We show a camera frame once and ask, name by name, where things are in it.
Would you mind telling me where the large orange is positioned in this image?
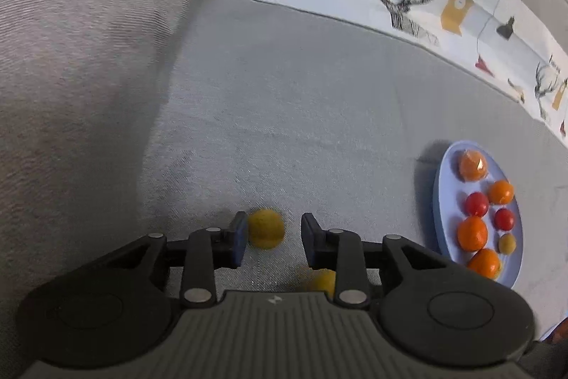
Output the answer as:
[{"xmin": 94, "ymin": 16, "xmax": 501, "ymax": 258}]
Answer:
[
  {"xmin": 467, "ymin": 248, "xmax": 503, "ymax": 280},
  {"xmin": 457, "ymin": 216, "xmax": 489, "ymax": 252}
]

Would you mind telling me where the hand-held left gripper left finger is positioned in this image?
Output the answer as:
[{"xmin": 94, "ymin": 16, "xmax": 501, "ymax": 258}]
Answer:
[{"xmin": 90, "ymin": 211, "xmax": 249, "ymax": 309}]

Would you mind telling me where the plastic wrapped orange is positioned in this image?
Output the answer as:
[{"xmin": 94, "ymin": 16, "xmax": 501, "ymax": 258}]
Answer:
[{"xmin": 458, "ymin": 150, "xmax": 489, "ymax": 183}]

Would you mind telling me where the light blue plate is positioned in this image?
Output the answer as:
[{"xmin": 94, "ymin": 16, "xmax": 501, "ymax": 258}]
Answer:
[{"xmin": 432, "ymin": 140, "xmax": 525, "ymax": 290}]

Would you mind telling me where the small orange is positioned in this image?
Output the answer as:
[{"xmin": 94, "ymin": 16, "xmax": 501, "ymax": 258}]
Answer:
[{"xmin": 488, "ymin": 180, "xmax": 515, "ymax": 206}]

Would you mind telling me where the small yellow round fruit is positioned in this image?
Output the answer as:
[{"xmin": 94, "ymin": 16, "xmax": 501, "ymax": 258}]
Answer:
[{"xmin": 498, "ymin": 233, "xmax": 518, "ymax": 255}]

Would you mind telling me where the red cherry tomato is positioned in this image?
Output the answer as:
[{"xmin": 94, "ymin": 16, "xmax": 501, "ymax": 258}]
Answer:
[
  {"xmin": 465, "ymin": 191, "xmax": 490, "ymax": 217},
  {"xmin": 493, "ymin": 207, "xmax": 516, "ymax": 231}
]

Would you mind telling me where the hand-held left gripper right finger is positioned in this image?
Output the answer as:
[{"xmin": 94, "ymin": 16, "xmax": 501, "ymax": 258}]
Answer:
[{"xmin": 301, "ymin": 212, "xmax": 450, "ymax": 308}]

